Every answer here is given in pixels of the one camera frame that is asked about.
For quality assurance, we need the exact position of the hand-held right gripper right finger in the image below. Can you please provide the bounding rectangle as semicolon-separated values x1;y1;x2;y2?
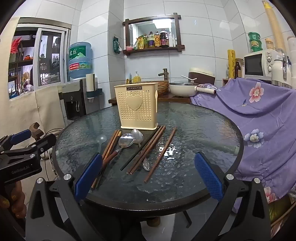
190;152;272;241

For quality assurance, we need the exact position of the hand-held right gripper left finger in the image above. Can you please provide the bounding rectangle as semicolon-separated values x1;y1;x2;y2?
25;152;109;241

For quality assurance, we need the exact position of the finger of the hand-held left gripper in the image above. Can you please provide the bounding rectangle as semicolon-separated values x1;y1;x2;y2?
28;133;57;160
0;129;32;151

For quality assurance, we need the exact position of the brown wooden chopstick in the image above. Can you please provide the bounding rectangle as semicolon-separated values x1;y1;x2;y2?
128;125;167;175
91;130;122;190
101;130;117;161
144;126;177;183
126;125;165;175

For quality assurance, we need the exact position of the cream plastic utensil holder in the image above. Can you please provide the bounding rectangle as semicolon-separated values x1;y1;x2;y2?
113;82;160;130

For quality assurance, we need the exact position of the person's left hand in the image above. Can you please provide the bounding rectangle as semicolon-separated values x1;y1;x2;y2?
0;179;27;219

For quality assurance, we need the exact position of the brown wooden piece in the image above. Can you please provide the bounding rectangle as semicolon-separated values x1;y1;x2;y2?
30;122;44;141

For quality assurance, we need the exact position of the round glass table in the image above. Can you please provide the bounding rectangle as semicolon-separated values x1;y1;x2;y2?
52;102;244;217

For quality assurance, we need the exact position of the clear plastic spoon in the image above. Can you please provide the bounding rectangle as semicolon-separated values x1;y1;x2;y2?
95;134;107;154

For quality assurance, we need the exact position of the black chopstick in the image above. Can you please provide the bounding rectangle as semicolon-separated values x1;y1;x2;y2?
120;125;161;171

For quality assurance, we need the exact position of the white water dispenser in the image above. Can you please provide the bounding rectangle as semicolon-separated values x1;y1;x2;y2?
58;79;87;121

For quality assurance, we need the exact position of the steel soup spoon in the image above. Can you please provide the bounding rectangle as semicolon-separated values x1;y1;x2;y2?
131;128;151;171

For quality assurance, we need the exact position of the purple floral cloth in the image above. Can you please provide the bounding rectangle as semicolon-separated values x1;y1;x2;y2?
190;77;296;214

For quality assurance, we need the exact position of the teal cup holder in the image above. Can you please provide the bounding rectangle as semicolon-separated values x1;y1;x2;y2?
87;88;103;102

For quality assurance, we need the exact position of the white paper cup tube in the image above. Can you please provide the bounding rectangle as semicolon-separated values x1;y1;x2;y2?
85;73;98;99

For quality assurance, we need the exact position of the window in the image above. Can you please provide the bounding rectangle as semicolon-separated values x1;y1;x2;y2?
8;25;71;100

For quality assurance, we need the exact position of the white pan with glass lid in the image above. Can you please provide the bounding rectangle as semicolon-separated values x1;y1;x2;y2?
169;81;216;97

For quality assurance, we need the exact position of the blue water jug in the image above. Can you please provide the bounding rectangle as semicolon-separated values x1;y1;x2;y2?
68;42;93;80

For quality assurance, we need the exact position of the woven basin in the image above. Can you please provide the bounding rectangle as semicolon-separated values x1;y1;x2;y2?
132;80;170;96

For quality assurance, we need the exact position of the brown and white rice cooker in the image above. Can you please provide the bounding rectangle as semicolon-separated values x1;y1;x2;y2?
188;67;215;86

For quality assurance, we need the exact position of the bronze faucet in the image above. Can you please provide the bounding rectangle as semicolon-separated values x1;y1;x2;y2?
158;68;169;81

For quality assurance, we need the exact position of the yellow wrap roll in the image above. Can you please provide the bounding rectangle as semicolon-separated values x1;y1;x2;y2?
227;49;236;79

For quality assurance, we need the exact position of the green packet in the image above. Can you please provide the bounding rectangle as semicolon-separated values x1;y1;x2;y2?
113;36;122;54

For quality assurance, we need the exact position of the white microwave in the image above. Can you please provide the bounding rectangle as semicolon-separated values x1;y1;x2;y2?
244;49;281;78

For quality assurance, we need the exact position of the white electric kettle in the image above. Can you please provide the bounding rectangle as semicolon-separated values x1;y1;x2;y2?
271;50;293;87

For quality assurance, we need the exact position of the dark soy sauce bottle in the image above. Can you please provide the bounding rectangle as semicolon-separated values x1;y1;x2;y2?
160;28;169;47

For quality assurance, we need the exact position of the wood-framed mirror shelf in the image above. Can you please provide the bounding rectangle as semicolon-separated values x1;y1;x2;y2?
122;13;185;56

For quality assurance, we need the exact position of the tall stack of paper cups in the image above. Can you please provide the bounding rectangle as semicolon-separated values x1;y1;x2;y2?
261;0;286;50

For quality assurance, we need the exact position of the steel spoon with wooden handle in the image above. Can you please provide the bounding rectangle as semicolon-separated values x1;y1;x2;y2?
100;133;135;174

